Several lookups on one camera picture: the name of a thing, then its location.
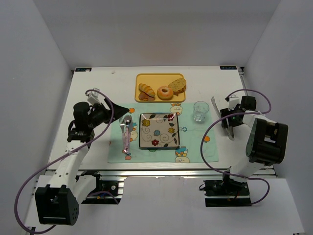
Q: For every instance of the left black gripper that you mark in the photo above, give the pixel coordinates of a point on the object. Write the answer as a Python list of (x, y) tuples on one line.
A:
[(108, 112)]

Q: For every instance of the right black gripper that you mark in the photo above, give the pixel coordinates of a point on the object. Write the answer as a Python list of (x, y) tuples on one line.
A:
[(225, 117)]

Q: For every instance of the metal serving tongs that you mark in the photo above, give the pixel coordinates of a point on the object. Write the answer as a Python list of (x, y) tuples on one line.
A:
[(229, 131)]

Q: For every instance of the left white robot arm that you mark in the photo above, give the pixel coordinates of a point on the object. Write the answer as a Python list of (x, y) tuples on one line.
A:
[(58, 202)]

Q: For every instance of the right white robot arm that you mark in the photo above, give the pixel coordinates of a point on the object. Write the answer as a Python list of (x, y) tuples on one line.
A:
[(265, 146)]

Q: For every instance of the reddish brown bread piece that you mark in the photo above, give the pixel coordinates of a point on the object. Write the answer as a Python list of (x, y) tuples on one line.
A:
[(144, 97)]

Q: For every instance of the striped bread roll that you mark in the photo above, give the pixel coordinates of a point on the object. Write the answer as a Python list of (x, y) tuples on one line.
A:
[(146, 89)]

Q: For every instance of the seeded bread slice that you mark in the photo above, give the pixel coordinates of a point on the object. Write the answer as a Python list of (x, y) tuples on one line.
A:
[(178, 86)]

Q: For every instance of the clear drinking glass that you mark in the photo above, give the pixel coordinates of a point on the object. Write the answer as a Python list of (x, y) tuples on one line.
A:
[(200, 110)]

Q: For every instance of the green cartoon placemat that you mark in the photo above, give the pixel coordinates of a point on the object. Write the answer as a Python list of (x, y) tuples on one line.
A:
[(191, 134)]

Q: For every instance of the square floral ceramic plate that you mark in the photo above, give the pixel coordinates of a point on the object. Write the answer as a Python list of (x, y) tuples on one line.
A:
[(158, 131)]

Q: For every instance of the sugared orange donut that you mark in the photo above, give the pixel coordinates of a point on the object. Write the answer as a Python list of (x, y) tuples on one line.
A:
[(165, 93)]

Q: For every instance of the fork with pink handle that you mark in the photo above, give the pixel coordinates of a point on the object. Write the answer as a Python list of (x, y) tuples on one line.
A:
[(122, 126)]

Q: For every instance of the spoon with pink handle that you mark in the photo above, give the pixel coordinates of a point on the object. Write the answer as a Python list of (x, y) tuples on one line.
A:
[(128, 149)]

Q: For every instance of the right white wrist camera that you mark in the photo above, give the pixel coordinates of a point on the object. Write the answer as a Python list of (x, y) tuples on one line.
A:
[(233, 101)]

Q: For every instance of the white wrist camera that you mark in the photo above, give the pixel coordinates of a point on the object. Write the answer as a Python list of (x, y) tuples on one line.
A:
[(233, 101), (92, 96)]

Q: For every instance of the knife with pink handle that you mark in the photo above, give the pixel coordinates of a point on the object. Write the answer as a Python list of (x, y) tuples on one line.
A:
[(129, 128)]

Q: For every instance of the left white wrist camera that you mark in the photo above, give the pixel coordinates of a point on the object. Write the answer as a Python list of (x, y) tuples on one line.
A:
[(92, 96)]

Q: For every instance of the aluminium table front rail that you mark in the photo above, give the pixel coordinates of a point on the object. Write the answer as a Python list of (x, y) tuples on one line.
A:
[(151, 172)]

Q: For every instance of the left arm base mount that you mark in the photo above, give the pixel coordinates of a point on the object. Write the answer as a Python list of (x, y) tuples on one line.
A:
[(108, 190)]

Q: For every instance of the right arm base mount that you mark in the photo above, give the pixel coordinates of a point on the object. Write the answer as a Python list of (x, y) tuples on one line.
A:
[(218, 195)]

